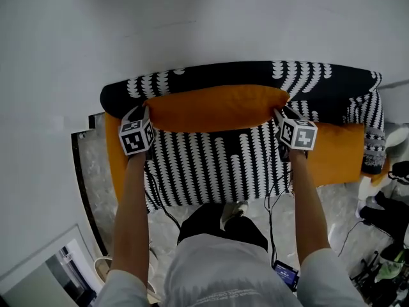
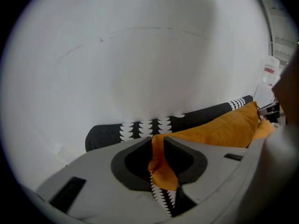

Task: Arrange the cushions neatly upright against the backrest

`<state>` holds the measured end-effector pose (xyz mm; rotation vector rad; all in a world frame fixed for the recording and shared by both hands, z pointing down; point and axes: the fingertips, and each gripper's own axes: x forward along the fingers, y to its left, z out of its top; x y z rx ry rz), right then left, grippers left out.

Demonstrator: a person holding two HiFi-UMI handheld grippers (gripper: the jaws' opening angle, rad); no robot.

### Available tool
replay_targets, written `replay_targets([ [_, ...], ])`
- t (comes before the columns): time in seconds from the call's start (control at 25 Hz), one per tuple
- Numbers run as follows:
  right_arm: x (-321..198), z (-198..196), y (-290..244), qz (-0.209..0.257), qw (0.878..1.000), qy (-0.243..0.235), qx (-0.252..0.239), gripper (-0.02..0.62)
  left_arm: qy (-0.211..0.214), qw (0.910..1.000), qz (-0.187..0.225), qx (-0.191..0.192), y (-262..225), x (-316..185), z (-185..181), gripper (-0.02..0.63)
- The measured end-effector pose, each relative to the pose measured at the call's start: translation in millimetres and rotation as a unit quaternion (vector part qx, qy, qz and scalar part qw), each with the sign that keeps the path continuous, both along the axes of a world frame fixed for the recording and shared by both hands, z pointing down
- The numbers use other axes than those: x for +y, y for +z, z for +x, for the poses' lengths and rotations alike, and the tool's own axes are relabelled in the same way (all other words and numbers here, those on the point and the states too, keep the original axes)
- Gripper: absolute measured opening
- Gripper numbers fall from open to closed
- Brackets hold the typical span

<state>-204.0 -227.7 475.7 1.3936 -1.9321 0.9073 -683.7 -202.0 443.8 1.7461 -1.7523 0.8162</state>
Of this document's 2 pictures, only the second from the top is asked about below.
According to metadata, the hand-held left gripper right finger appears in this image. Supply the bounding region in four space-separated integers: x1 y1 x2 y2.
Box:
163 135 269 224

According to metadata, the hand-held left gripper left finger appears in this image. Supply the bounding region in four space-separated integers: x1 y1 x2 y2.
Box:
35 136 173 224

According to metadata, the orange cushion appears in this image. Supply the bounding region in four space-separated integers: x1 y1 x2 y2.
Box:
252 119 276 141
147 101 259 191

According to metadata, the person's right forearm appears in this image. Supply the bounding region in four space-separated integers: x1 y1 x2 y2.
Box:
271 51 299 126

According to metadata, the person's grey sleeve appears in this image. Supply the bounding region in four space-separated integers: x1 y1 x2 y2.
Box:
266 124 299 224

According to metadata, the black electronic device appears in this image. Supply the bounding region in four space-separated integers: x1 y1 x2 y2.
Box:
257 101 286 126

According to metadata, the white bottle with red label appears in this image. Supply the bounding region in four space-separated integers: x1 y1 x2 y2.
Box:
262 56 281 86

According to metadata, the white window blind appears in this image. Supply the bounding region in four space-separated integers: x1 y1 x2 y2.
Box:
256 0 296 66

